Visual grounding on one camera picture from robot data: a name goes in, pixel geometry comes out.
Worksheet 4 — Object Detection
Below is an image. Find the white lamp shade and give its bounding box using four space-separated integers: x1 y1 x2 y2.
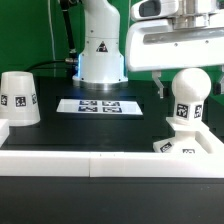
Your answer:
0 71 40 126

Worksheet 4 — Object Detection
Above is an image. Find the white lamp base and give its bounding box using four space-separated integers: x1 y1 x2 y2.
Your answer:
153 117 224 155

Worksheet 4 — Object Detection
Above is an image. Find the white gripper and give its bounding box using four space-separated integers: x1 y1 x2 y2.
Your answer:
125 19 224 99

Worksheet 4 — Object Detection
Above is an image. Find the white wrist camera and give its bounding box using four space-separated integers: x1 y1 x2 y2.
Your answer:
131 0 179 21

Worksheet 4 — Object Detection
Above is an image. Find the white cable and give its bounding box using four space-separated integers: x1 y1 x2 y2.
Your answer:
47 0 57 62

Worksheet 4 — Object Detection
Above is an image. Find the white lamp bulb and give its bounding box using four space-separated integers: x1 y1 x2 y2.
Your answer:
172 68 211 125

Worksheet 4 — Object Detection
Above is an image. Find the white fence wall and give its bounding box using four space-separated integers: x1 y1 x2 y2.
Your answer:
0 119 9 147
0 150 224 178

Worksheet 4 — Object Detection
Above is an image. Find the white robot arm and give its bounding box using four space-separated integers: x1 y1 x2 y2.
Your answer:
59 0 224 95

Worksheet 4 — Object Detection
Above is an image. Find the white marker sheet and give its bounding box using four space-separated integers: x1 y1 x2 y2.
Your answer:
57 99 142 115

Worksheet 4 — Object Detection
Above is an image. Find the black cable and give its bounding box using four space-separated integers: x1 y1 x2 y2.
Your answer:
25 58 81 73

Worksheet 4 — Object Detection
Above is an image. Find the white left fence wall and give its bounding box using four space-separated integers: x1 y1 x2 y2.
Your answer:
0 119 9 147

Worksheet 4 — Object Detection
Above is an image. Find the white front fence wall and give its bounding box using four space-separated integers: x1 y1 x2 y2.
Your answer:
0 150 224 178

